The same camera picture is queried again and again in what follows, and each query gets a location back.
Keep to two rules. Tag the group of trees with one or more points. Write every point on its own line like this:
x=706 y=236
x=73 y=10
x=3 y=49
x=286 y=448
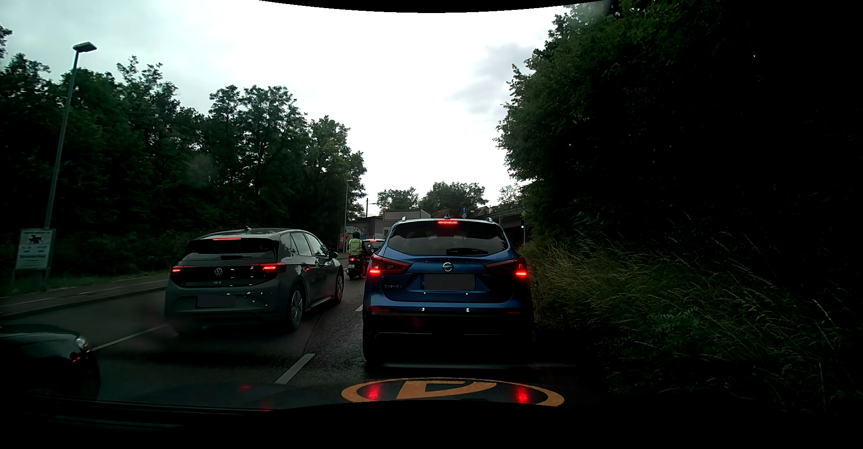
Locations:
x=438 y=197

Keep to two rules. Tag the grey building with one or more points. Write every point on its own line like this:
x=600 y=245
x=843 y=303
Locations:
x=394 y=221

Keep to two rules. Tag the dark car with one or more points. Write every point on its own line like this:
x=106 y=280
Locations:
x=374 y=244

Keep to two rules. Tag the bridge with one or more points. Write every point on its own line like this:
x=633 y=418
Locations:
x=502 y=216

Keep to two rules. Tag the blue car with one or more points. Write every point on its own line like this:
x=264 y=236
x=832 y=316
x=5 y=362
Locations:
x=445 y=280

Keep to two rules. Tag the person on motorcycle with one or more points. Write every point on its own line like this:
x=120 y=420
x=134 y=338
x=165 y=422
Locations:
x=355 y=255

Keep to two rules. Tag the traffic light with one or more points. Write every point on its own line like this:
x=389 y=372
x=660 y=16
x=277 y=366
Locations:
x=522 y=223

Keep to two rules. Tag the grey car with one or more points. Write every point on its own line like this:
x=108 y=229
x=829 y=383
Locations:
x=249 y=280

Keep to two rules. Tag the road markings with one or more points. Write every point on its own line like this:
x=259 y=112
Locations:
x=294 y=368

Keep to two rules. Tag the grey asphalt road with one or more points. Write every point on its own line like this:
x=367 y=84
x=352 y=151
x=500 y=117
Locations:
x=222 y=354

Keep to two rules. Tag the dense trees and bushes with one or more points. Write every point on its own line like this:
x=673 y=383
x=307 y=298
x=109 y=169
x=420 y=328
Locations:
x=681 y=118

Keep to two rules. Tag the row of trees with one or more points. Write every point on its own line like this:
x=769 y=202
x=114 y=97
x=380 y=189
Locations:
x=168 y=172

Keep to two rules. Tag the tall grass verge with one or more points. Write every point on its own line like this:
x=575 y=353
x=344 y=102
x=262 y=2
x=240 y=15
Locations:
x=674 y=314

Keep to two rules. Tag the car's own bonnet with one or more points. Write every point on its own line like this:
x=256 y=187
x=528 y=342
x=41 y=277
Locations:
x=202 y=405

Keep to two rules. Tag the white sign board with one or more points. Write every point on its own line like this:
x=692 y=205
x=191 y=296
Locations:
x=34 y=249

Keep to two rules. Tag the black car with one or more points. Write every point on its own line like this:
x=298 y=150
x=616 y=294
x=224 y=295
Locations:
x=40 y=361

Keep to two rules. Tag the lamp post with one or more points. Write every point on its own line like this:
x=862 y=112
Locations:
x=346 y=213
x=62 y=132

